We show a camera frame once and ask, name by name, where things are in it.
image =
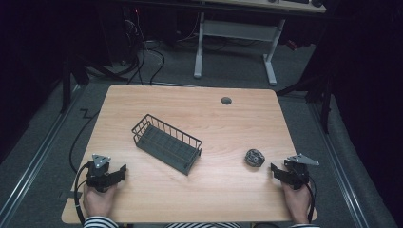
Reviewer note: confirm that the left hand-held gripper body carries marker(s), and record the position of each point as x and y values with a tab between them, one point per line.
99	172

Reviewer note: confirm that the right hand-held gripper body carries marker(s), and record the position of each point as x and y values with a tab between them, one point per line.
297	172

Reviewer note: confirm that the person's left hand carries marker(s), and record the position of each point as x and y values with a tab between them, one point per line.
99	201

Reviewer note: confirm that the person's right hand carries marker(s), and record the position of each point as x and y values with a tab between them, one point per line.
297	204

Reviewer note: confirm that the dark crumpled ball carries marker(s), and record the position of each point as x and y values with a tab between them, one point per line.
254	158

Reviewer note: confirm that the striped left sleeve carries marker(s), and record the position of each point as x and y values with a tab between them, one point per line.
99	222

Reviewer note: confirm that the striped sleeve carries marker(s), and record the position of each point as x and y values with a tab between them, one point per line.
305	226
99	222

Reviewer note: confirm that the striped right sleeve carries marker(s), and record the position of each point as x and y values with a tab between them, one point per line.
305	226

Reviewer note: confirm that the black metal stand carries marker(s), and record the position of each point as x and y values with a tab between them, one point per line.
66	85
324	104

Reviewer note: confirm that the round table grommet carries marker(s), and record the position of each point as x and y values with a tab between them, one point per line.
226	101

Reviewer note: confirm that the striped shirt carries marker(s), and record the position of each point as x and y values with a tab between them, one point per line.
202	225

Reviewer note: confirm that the white-framed desk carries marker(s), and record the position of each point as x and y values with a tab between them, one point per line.
237	31

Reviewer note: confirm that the metal floor rail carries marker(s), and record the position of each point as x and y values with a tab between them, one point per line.
340	177
41	152

